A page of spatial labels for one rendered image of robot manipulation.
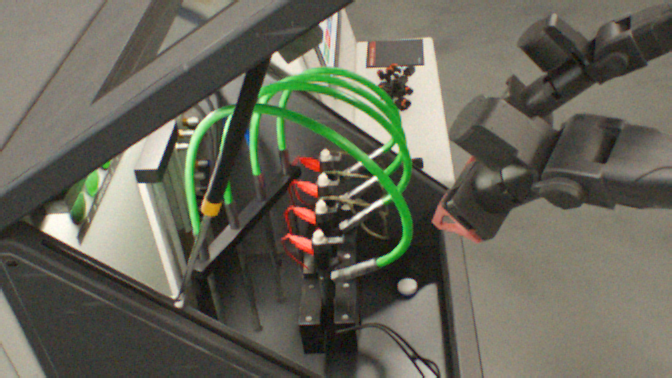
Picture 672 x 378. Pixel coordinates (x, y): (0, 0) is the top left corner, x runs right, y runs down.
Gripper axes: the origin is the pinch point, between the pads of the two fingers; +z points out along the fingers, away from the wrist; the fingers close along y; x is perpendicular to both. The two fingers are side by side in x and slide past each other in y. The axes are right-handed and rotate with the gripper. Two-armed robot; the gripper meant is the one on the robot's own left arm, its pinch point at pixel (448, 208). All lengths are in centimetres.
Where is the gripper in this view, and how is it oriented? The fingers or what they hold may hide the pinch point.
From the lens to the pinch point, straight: 93.5
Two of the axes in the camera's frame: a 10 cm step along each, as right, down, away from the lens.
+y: -5.4, 7.0, -4.6
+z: -4.1, 2.6, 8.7
